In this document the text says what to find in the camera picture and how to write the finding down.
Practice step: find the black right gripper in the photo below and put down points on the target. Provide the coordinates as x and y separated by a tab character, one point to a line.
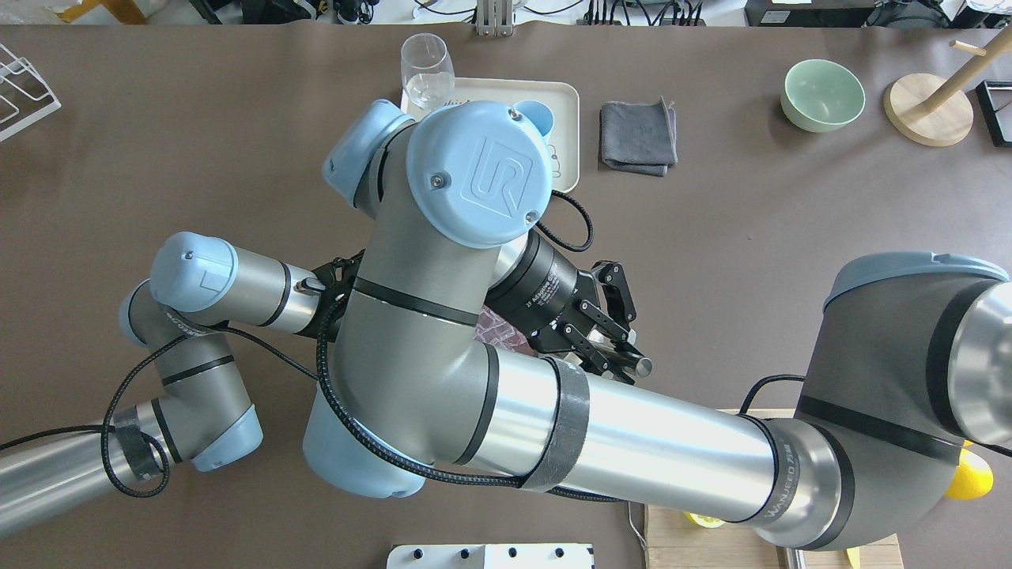
548	294

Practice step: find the pink bowl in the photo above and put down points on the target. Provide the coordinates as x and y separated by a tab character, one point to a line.
495	331

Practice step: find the metal ice scoop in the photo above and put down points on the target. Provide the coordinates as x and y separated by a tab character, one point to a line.
623	357

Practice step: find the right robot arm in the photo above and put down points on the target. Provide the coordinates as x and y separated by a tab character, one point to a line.
910	360

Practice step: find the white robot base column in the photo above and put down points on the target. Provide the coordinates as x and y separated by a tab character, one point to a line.
508	555

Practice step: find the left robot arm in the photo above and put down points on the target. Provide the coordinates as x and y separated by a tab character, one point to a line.
186	402

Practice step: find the light blue cup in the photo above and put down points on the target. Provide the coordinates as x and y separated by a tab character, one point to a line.
539	114

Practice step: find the grey folded cloth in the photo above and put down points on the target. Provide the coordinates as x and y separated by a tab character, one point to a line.
639	138

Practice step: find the halved lemon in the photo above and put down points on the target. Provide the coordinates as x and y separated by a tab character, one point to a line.
709	522

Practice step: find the wooden cutting board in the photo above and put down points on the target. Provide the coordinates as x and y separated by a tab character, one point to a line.
673	541

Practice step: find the beige serving tray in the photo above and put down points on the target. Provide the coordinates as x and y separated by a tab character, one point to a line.
566	134

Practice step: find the green bowl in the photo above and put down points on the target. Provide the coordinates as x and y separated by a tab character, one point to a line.
820	96

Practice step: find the clear wine glass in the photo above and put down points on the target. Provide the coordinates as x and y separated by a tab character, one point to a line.
427	73

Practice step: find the whole yellow lemon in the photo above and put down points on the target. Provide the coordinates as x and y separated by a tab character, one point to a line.
972	479

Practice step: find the wooden mug tree stand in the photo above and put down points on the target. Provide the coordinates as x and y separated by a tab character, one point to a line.
933	110

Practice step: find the black picture frame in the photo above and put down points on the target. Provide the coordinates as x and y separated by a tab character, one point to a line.
994	98

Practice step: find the white wire cup rack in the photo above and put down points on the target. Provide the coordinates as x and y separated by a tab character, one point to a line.
26	97

